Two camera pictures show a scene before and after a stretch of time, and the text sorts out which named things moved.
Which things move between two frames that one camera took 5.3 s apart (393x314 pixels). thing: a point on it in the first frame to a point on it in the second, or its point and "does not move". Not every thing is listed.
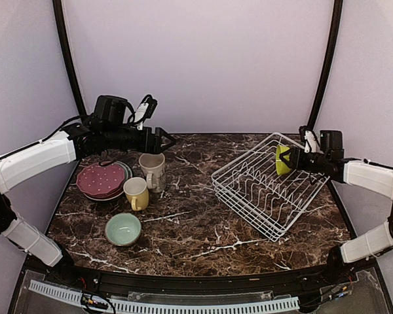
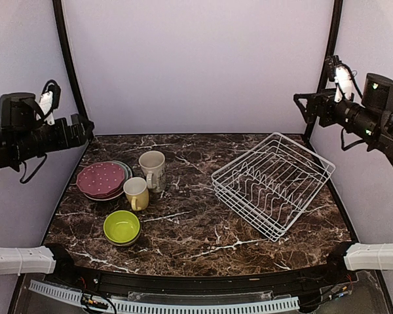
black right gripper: [299, 161] to [325, 97]
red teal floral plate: [117, 191] does not move
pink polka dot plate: [95, 179] does not move
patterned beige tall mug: [154, 164] does not move
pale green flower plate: [128, 171] does not move
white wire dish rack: [249, 186] does not move
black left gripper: [154, 146] to [66, 140]
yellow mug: [135, 190] does not move
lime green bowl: [281, 167] to [121, 226]
